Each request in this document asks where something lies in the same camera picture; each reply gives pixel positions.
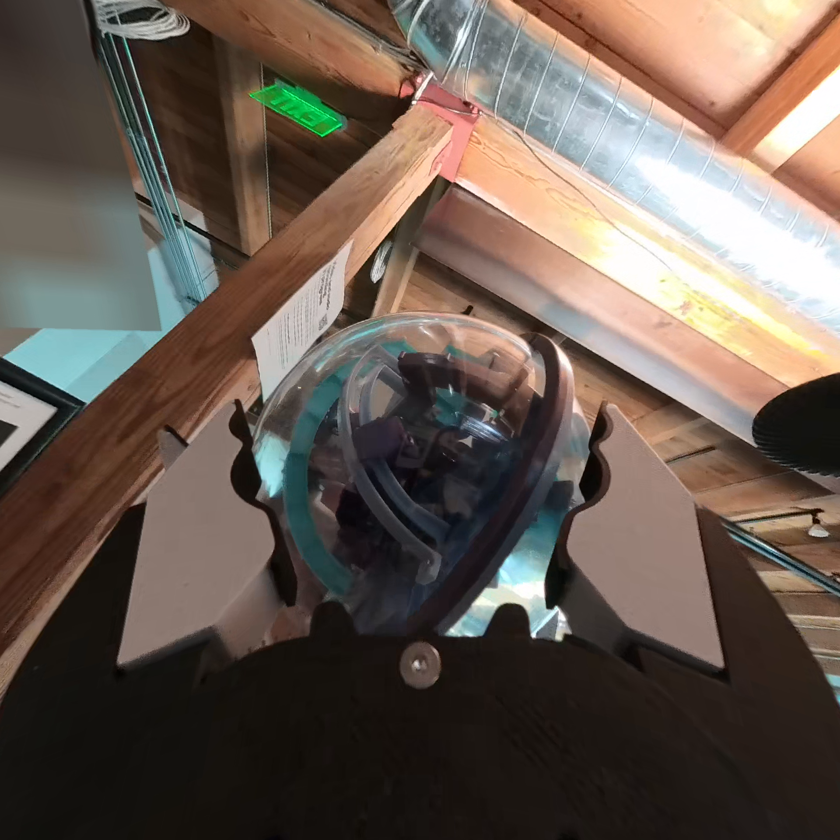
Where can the black framed marker sign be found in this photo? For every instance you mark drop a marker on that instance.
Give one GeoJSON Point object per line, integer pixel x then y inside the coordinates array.
{"type": "Point", "coordinates": [26, 420]}

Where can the red steel beam bracket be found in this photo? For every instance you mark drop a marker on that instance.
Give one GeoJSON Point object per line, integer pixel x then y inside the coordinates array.
{"type": "Point", "coordinates": [453, 128]}

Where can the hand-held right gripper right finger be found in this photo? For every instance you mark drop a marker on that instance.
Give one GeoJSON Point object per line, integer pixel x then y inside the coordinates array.
{"type": "Point", "coordinates": [646, 571]}

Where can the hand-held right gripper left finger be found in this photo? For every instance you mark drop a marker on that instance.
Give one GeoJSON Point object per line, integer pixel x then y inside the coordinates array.
{"type": "Point", "coordinates": [190, 564]}

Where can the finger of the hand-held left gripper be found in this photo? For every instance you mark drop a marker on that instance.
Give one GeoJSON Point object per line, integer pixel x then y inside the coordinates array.
{"type": "Point", "coordinates": [172, 447]}

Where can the clear plastic maze ball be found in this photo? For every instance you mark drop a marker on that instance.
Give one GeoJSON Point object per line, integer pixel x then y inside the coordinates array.
{"type": "Point", "coordinates": [407, 472]}

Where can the silver spiral air duct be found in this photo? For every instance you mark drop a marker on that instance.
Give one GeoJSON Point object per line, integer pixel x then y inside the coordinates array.
{"type": "Point", "coordinates": [590, 98]}

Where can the black ceiling track rail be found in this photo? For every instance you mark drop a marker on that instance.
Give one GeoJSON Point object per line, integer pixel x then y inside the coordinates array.
{"type": "Point", "coordinates": [781, 554]}

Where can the white paper notice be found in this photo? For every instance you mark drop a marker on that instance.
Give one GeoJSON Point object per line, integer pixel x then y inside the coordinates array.
{"type": "Point", "coordinates": [302, 321]}

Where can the green exit sign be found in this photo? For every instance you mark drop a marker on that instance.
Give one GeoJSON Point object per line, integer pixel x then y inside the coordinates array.
{"type": "Point", "coordinates": [298, 105]}

